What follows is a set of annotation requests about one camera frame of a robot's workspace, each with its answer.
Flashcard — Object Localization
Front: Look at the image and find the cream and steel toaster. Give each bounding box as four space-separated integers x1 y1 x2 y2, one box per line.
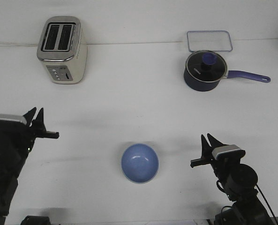
37 16 88 84

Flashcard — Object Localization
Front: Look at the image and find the clear blue-rimmed container lid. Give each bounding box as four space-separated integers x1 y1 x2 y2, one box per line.
187 30 233 53

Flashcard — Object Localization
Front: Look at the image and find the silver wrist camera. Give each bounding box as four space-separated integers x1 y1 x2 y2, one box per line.
0 114 27 125
212 144 246 161

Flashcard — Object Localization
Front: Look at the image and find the white toaster power cord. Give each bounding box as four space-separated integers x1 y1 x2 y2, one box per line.
0 41 39 47

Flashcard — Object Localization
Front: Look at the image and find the glass pot lid blue knob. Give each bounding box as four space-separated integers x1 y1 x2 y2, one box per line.
185 50 228 83

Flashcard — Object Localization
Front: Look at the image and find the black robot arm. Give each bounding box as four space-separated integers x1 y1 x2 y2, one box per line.
190 134 278 225
0 108 60 224

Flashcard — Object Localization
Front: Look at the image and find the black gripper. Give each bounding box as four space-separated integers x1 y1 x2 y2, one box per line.
190 133 246 178
0 107 59 152

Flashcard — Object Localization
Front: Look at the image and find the blue bowl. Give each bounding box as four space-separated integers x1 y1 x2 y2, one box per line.
121 143 159 184

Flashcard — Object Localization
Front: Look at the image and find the dark blue saucepan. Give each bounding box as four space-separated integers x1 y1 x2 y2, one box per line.
184 68 270 91

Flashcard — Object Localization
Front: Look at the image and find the right black cable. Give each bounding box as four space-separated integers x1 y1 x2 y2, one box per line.
216 181 278 225

